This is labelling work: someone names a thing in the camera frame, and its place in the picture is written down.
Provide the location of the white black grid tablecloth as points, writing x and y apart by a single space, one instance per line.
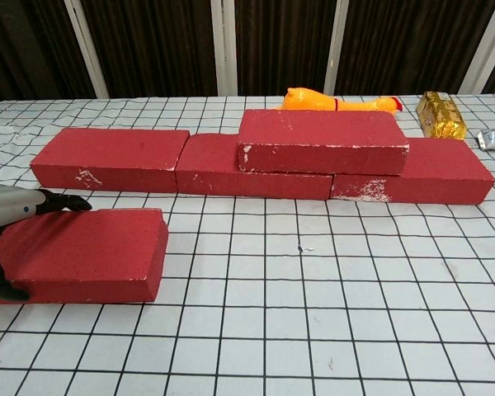
247 338

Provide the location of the white slotted metal post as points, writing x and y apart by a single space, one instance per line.
224 45

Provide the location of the white slanted frame post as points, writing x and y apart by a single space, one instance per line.
86 49
484 45
336 45

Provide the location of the yellow rubber chicken toy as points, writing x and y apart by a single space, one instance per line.
309 101

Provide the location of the red brick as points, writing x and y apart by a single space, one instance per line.
206 165
321 132
107 152
86 247
445 173

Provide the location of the gold foil packet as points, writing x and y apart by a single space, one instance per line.
441 117

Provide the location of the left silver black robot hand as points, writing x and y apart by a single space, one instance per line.
8 204

